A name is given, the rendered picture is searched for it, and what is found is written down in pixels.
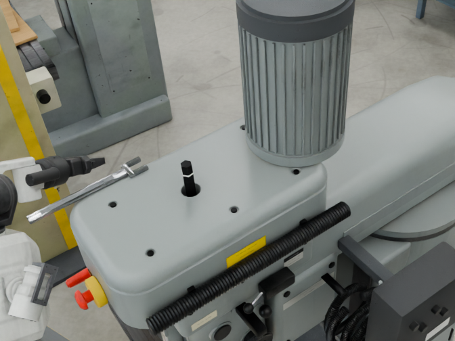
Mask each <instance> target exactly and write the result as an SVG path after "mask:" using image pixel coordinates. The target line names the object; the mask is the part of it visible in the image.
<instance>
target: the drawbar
mask: <svg viewBox="0 0 455 341"><path fill-rule="evenodd" d="M181 171H182V174H183V175H187V176H189V175H191V174H192V173H193V170H192V163H191V161H188V160H184V161H183V162H182V163H181ZM183 182H184V186H185V191H186V197H194V196H196V187H195V182H194V175H191V176H190V177H183Z"/></svg>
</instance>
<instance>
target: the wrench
mask: <svg viewBox="0 0 455 341"><path fill-rule="evenodd" d="M139 162H141V158H140V157H136V158H134V159H132V160H130V161H128V162H126V164H123V165H121V168H122V169H120V170H118V171H116V172H115V173H112V174H111V175H108V176H107V177H104V178H103V179H100V180H99V181H96V182H95V183H92V184H91V185H88V186H87V187H84V188H83V189H80V190H78V191H76V192H74V193H73V194H70V195H69V196H66V197H64V198H62V199H60V200H58V201H56V202H54V203H52V204H50V205H48V206H46V207H44V208H42V209H40V210H38V211H36V212H34V213H32V214H30V215H28V216H26V218H27V220H28V222H29V223H30V224H33V223H35V222H37V221H39V220H41V219H43V218H45V217H47V216H49V215H51V214H53V213H55V212H57V211H59V210H61V209H63V208H65V207H67V206H69V205H71V204H73V203H75V202H77V201H79V200H81V199H83V198H84V197H86V196H88V195H90V194H92V193H94V192H96V191H98V190H100V189H102V188H104V187H106V186H108V185H110V184H112V183H114V182H116V181H118V180H120V179H122V178H124V177H126V176H127V175H128V176H129V177H130V178H132V177H134V176H137V175H139V174H140V173H142V172H144V171H146V170H148V169H149V168H148V166H147V165H146V164H145V165H143V166H141V167H139V168H137V169H135V170H133V171H132V170H131V169H130V167H131V166H133V165H135V164H137V163H139Z"/></svg>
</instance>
